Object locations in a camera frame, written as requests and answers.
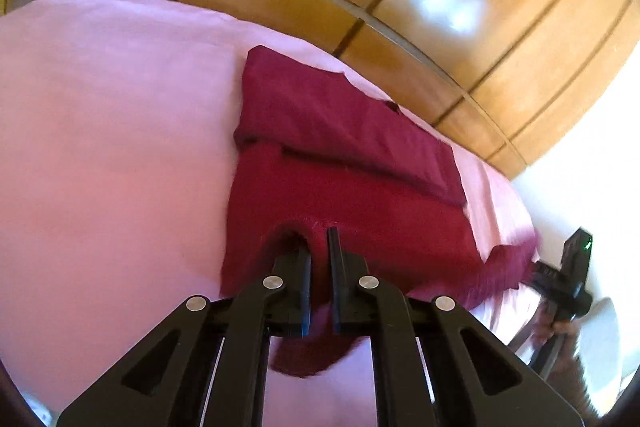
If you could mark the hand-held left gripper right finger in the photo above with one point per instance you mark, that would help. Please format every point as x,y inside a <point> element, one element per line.
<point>345,287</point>

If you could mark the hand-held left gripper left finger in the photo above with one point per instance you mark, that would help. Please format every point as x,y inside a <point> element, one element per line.
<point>295,297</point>

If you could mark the dark red knitted garment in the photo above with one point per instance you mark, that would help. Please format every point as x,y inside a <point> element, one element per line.
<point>350,147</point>

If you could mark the person's right forearm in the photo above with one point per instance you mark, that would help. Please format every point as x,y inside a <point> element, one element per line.
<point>575,377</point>

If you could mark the person's right hand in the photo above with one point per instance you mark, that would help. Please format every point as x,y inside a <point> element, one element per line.
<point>547,324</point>

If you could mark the pink bed sheet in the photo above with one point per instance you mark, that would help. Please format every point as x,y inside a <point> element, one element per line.
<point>125,132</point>

